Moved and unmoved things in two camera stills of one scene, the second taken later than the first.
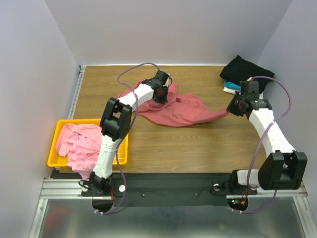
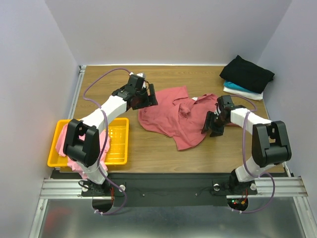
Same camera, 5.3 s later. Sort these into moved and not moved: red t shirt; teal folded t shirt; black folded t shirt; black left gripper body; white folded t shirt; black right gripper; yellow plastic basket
Moved: red t shirt; black right gripper; black left gripper body
Not moved: white folded t shirt; teal folded t shirt; black folded t shirt; yellow plastic basket
